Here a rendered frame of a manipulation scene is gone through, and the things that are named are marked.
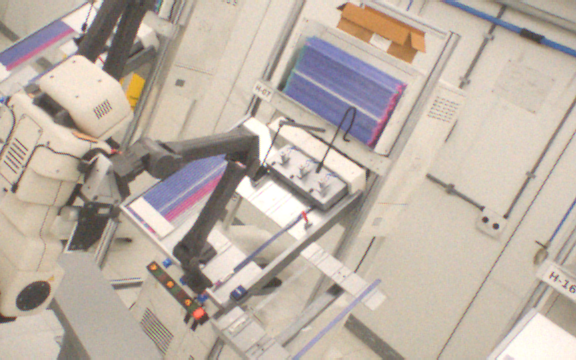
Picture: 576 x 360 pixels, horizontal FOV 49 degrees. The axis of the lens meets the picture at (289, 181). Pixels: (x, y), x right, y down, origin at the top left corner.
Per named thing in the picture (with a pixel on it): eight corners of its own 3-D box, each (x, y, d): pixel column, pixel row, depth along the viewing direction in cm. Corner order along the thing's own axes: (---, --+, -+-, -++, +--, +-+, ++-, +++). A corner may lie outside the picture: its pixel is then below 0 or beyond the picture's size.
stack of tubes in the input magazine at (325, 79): (369, 147, 242) (402, 83, 235) (280, 91, 270) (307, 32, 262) (385, 150, 252) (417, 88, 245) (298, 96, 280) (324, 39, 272)
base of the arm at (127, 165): (93, 152, 163) (120, 175, 157) (119, 138, 167) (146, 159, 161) (100, 176, 169) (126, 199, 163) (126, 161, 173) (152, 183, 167)
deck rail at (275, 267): (227, 317, 226) (224, 308, 221) (224, 314, 227) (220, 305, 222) (363, 200, 253) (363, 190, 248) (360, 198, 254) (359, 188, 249)
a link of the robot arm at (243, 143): (248, 117, 202) (270, 132, 197) (238, 154, 208) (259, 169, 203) (131, 138, 169) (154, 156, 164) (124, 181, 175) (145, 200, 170)
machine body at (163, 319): (208, 440, 266) (269, 320, 249) (120, 335, 304) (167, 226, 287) (300, 404, 317) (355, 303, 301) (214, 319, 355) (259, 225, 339)
